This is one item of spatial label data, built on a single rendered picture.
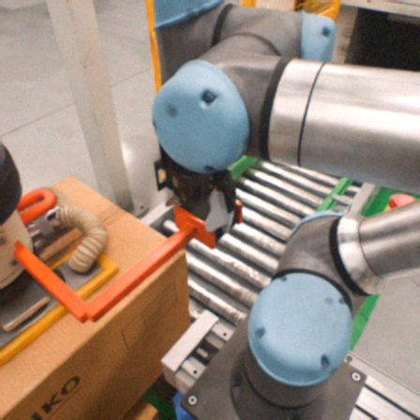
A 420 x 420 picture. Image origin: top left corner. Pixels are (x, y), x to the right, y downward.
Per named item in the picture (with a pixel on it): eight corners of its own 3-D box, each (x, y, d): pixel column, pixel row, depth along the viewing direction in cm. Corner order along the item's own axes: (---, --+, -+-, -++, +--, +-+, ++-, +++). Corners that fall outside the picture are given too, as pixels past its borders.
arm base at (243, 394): (339, 379, 58) (357, 352, 51) (296, 467, 49) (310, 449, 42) (261, 328, 64) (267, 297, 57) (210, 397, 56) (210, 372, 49)
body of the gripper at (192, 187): (157, 193, 54) (145, 122, 46) (194, 167, 59) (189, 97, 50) (194, 215, 51) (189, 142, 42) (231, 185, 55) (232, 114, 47)
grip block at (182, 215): (205, 202, 68) (205, 182, 65) (241, 223, 64) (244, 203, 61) (174, 227, 64) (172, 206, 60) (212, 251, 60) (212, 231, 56)
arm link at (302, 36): (300, 129, 33) (195, 106, 36) (328, 83, 40) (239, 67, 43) (317, 39, 27) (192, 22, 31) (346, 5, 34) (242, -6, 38)
